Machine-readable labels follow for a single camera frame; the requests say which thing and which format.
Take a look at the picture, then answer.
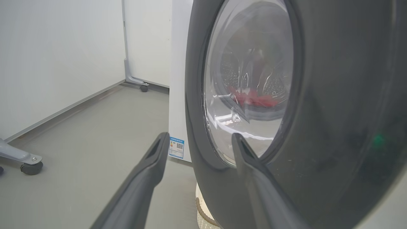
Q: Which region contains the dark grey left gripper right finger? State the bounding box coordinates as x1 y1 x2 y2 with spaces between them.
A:
231 133 311 229

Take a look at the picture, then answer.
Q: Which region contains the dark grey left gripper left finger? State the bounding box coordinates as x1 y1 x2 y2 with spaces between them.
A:
90 132 170 229

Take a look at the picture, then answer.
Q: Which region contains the red cloth garment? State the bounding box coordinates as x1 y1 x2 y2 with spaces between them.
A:
230 87 280 108

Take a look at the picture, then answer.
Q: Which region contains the dark round glass washer door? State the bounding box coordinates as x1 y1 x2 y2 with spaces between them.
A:
185 0 407 229

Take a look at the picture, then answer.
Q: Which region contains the beige perforated laundry basket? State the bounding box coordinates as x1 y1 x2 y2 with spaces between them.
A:
195 184 221 229

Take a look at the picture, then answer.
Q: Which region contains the white front-load washing machine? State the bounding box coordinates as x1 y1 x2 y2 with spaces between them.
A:
169 0 407 229

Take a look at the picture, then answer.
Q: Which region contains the blue energy label sticker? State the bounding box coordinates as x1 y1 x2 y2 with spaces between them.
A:
169 137 185 159

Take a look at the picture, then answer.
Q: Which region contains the grey stand leg with caster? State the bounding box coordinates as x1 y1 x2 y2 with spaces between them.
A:
122 0 150 93
0 138 44 176

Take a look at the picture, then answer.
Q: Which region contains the perforated steel washer drum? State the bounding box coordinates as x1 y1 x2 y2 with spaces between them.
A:
219 48 291 121

